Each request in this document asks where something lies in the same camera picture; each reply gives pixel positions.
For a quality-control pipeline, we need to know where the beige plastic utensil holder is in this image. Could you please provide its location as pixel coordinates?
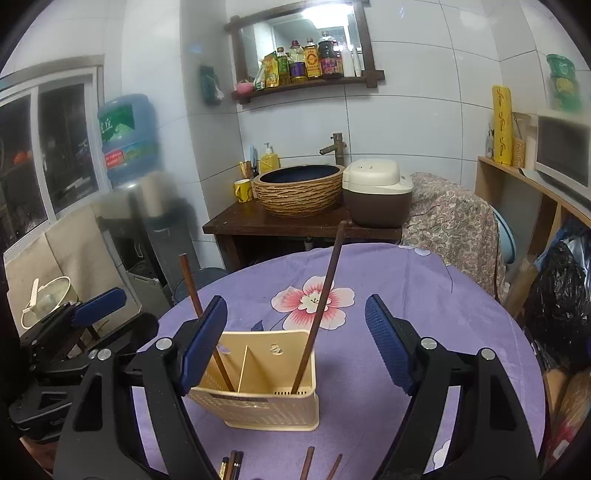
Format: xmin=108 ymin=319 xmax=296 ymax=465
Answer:
xmin=187 ymin=329 xmax=319 ymax=431

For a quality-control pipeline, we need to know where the dark wooden vanity table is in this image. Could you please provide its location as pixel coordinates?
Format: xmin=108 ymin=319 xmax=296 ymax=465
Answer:
xmin=202 ymin=202 xmax=404 ymax=274

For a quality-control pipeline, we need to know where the white pot with lid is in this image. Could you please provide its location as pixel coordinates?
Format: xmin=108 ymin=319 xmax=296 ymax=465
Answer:
xmin=20 ymin=276 xmax=75 ymax=329

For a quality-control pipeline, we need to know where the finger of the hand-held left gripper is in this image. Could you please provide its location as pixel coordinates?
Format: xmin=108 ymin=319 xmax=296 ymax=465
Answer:
xmin=76 ymin=313 xmax=160 ymax=365
xmin=21 ymin=287 xmax=127 ymax=366

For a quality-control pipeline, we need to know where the yellow green seasoning packet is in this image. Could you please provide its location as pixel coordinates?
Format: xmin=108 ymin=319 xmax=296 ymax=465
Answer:
xmin=263 ymin=52 xmax=280 ymax=89

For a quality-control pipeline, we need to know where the green wall pouch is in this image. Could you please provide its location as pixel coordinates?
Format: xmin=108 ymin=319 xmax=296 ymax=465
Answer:
xmin=199 ymin=65 xmax=223 ymax=106

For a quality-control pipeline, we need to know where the dark soy sauce bottle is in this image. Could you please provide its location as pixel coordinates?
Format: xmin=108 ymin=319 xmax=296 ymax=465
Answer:
xmin=317 ymin=31 xmax=344 ymax=79

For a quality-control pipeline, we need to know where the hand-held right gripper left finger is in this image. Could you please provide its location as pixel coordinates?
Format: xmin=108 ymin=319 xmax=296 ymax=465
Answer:
xmin=54 ymin=295 xmax=229 ymax=480

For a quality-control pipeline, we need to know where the dark round bucket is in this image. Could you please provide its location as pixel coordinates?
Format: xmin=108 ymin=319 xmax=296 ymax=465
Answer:
xmin=172 ymin=267 xmax=228 ymax=306

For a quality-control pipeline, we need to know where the blue water jug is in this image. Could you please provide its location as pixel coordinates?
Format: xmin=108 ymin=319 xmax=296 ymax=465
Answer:
xmin=96 ymin=93 xmax=160 ymax=188

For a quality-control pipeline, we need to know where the beige and brown rice cooker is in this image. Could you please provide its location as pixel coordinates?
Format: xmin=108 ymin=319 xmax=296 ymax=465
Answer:
xmin=342 ymin=158 xmax=414 ymax=228

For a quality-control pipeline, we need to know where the cooking oil bottle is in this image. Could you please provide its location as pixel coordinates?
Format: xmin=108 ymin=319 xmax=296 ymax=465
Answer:
xmin=289 ymin=40 xmax=309 ymax=83

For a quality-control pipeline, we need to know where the purple floral tablecloth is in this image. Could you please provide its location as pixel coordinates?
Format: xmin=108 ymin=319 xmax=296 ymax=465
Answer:
xmin=131 ymin=242 xmax=548 ymax=480

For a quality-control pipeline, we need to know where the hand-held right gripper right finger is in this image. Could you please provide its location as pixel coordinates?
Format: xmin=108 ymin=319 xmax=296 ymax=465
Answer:
xmin=365 ymin=294 xmax=541 ymax=480

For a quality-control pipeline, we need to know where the woven pattern wash basin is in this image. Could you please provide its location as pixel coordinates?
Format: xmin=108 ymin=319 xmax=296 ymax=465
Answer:
xmin=252 ymin=164 xmax=346 ymax=218

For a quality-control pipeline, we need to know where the yellow label sauce bottle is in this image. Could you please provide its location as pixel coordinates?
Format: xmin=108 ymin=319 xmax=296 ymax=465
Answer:
xmin=304 ymin=37 xmax=323 ymax=79

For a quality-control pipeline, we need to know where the grey water dispenser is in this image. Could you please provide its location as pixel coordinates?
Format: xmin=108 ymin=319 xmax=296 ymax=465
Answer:
xmin=95 ymin=173 xmax=200 ymax=306

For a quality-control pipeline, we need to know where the green label bottle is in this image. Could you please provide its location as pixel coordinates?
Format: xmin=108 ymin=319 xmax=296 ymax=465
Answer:
xmin=276 ymin=47 xmax=291 ymax=86

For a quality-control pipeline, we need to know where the black plastic bag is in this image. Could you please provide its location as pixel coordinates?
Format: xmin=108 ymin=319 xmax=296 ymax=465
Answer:
xmin=523 ymin=239 xmax=591 ymax=371

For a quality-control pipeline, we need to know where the yellow soap pump bottle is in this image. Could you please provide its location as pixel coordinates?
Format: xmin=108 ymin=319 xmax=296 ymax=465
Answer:
xmin=259 ymin=142 xmax=281 ymax=175

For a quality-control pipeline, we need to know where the sliding window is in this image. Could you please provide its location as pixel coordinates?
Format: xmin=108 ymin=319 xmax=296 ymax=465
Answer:
xmin=0 ymin=54 xmax=108 ymax=257

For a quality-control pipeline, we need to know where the white microwave oven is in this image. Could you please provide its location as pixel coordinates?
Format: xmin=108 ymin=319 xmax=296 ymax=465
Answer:
xmin=534 ymin=109 xmax=591 ymax=191

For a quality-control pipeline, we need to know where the light blue plastic basin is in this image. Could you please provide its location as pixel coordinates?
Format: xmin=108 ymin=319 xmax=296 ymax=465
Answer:
xmin=491 ymin=204 xmax=518 ymax=265

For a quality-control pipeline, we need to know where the bamboo style faucet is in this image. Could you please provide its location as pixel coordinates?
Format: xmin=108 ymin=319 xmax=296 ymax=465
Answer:
xmin=319 ymin=133 xmax=347 ymax=167

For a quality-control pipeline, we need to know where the yellow mug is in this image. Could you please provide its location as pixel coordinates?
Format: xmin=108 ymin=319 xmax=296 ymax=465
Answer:
xmin=233 ymin=178 xmax=255 ymax=204

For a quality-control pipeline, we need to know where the floral paisley cloth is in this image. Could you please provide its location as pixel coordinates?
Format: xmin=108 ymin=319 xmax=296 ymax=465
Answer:
xmin=401 ymin=172 xmax=507 ymax=304

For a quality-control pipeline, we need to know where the light wooden shelf unit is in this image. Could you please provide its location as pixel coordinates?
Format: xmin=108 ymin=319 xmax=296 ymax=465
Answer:
xmin=474 ymin=155 xmax=591 ymax=320

